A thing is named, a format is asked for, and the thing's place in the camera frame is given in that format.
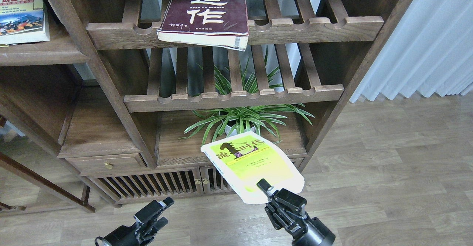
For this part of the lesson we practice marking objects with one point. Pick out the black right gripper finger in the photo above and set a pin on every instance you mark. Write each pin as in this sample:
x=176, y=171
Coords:
x=282, y=199

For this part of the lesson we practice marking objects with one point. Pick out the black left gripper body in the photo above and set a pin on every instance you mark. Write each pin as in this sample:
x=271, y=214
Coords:
x=139, y=234

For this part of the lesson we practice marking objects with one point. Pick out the white plant pot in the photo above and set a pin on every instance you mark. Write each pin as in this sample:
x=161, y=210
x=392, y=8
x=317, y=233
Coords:
x=235, y=129

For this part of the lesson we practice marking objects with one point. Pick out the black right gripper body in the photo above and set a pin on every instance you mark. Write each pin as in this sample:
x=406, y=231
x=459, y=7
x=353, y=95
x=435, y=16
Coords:
x=304, y=230

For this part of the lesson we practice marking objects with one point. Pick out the dark wooden bookshelf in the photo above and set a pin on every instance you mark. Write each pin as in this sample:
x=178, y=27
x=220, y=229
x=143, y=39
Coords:
x=104, y=84

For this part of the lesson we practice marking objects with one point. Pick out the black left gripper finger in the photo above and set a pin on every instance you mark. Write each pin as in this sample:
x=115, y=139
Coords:
x=151, y=212
x=156, y=225

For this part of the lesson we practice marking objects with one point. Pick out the green spider plant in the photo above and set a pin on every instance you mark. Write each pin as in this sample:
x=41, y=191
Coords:
x=214, y=121

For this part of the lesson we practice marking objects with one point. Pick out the wooden drawer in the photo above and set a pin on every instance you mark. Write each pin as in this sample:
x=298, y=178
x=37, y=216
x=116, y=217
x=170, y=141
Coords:
x=96, y=163

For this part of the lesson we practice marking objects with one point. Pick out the slatted cabinet door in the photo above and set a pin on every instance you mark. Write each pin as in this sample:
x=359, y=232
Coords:
x=134, y=187
x=217, y=184

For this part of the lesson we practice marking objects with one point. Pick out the yellow green cover book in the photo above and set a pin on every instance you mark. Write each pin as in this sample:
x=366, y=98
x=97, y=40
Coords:
x=247, y=158

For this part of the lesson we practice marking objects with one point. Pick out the colourful 300 paperback book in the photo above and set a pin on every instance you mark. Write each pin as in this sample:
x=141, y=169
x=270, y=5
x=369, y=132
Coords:
x=19, y=16

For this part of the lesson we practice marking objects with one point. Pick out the right slatted cabinet door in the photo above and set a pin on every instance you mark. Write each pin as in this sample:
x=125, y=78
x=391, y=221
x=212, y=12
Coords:
x=217, y=184

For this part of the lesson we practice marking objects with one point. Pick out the white book under paperback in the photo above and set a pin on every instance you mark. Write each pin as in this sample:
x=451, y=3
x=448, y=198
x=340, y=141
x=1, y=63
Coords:
x=28, y=37

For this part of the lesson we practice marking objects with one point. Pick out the maroon book white characters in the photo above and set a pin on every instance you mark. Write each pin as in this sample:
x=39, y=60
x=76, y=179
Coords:
x=217, y=23

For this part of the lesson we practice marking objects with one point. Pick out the white pleated curtain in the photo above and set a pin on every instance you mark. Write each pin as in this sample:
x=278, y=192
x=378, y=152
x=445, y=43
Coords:
x=429, y=52

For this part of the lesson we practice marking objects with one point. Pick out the left slatted cabinet door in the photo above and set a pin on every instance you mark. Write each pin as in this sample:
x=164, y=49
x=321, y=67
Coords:
x=134, y=187

